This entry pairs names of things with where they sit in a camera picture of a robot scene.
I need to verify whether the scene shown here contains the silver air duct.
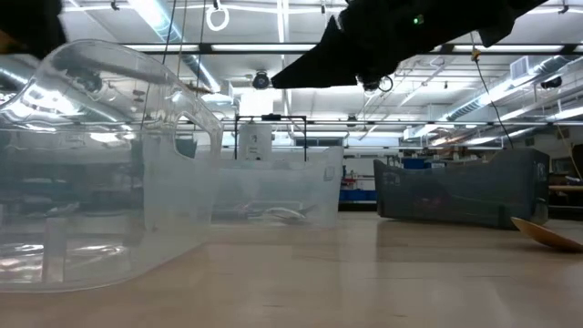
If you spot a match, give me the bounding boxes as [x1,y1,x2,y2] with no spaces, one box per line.
[127,0,224,95]
[444,54,583,122]

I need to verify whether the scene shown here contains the white pillar with label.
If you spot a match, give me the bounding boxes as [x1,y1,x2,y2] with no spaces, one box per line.
[239,122,273,161]

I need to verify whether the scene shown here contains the round black overhead camera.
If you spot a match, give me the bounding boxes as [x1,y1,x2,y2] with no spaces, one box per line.
[251,70,272,91]

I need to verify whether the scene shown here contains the dark grey plastic container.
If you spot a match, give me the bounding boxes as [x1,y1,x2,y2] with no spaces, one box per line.
[373,147,551,231]

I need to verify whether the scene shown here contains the clear plastic container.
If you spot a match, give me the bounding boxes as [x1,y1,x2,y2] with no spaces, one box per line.
[199,145,345,229]
[0,38,225,293]

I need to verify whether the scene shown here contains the black camera with cables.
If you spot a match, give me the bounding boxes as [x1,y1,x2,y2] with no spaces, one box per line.
[63,67,106,95]
[359,75,394,93]

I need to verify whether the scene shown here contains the long linear ceiling light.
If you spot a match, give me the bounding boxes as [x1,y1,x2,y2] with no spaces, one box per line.
[218,118,583,128]
[120,42,583,57]

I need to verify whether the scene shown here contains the gold spoon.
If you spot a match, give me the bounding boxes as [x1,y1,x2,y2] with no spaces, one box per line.
[509,216,583,254]

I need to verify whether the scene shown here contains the white vent box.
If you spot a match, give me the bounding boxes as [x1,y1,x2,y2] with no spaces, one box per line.
[508,55,532,81]

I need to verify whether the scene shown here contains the black hanging cable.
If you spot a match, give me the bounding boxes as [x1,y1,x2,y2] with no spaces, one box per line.
[138,0,179,128]

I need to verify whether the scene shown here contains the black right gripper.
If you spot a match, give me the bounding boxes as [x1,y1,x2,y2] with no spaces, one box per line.
[271,0,456,90]

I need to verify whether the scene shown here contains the white cable ring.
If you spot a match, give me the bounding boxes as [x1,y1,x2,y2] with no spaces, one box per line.
[205,0,230,33]

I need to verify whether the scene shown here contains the silver spoon purple handle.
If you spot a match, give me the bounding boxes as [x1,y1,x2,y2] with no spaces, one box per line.
[234,202,320,224]
[43,201,82,219]

